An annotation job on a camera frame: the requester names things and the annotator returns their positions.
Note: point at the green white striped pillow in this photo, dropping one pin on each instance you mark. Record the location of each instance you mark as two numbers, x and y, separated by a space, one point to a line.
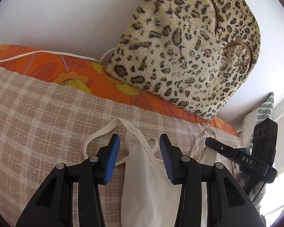
256 116

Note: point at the white folded garment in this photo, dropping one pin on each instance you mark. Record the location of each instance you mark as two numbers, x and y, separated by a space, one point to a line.
243 180

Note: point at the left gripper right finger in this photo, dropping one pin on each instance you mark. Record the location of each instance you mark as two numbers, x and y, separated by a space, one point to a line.
227 202

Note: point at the leopard print cushion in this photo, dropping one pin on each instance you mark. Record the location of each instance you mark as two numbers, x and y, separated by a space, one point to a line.
194 54

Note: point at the white camisole top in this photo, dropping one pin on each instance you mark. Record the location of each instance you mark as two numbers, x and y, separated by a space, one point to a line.
148 197

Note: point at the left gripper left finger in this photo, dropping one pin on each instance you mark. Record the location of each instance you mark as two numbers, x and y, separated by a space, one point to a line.
52 203

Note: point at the pink plaid blanket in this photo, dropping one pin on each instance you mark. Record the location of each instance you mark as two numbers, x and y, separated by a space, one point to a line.
43 124

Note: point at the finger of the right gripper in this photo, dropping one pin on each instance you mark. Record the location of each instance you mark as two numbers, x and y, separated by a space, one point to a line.
247 162

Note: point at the orange floral bed sheet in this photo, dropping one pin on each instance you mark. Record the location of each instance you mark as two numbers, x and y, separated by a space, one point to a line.
91 78

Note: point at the dark green folded garment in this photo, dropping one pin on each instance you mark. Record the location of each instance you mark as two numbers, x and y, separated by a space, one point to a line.
245 150

